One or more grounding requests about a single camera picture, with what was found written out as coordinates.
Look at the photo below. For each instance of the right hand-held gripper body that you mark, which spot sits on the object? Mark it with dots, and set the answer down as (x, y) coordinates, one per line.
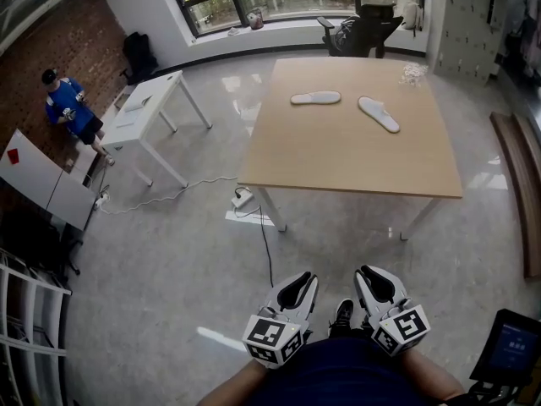
(401, 330)

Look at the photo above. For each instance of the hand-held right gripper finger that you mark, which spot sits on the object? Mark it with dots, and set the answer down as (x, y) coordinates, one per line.
(398, 290)
(364, 298)

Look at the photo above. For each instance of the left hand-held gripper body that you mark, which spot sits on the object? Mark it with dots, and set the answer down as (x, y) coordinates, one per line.
(270, 341)

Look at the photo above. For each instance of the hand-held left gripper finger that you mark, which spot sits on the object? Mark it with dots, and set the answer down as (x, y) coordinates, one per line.
(310, 307)
(275, 296)

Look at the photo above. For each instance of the white slipper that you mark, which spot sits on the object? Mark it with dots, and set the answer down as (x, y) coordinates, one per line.
(378, 113)
(137, 104)
(315, 98)

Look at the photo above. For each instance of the person's right forearm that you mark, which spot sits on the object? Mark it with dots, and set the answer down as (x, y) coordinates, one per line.
(427, 374)

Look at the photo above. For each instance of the person's left forearm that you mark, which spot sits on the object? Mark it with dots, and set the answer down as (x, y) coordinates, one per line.
(238, 385)

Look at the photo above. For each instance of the person's black shoe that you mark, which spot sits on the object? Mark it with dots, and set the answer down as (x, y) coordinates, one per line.
(343, 315)

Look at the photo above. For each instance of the person's navy shirt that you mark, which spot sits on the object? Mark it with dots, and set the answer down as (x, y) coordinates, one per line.
(338, 374)

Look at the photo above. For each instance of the white power strip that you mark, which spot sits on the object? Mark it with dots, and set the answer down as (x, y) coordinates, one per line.
(101, 201)
(242, 199)

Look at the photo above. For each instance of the black tablet screen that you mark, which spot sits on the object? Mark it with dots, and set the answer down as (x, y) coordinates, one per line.
(509, 347)

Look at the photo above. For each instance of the wooden table with white legs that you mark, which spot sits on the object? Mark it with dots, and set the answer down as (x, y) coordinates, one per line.
(346, 155)

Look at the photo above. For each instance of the brown wooden planks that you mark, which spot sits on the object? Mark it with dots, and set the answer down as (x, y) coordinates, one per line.
(524, 184)

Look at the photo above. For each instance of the white desk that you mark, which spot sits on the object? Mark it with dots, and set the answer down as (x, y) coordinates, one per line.
(139, 129)

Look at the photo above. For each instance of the clear plastic bag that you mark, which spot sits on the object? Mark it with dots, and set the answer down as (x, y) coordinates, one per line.
(412, 74)

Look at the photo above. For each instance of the black swivel chair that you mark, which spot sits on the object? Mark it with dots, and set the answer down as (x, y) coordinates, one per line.
(63, 248)

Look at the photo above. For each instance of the white paper sheet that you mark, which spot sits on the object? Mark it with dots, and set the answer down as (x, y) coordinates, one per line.
(126, 118)

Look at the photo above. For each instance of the white shelf rack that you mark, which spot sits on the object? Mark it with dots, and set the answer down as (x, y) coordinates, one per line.
(25, 311)

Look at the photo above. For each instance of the black office chair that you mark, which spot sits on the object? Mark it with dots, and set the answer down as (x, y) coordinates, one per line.
(363, 32)

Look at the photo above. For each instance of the grey folding table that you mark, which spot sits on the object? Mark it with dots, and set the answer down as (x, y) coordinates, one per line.
(42, 180)

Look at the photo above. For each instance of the small white cloth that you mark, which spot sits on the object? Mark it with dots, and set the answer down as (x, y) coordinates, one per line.
(233, 31)

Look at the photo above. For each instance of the white bag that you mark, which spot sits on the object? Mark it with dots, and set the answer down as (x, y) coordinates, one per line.
(410, 15)

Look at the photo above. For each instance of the grey locker cabinet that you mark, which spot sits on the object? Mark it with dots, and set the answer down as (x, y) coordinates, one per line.
(469, 23)

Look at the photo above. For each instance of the pink bag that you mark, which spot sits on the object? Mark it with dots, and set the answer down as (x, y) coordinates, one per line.
(255, 20)

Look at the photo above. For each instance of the black chair with backpack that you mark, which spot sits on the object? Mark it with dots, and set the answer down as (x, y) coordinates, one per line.
(139, 55)

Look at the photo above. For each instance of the clothes rack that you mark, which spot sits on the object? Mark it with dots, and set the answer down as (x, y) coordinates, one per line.
(526, 36)

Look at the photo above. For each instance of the red cup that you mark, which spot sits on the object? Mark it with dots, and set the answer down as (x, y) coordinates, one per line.
(14, 156)

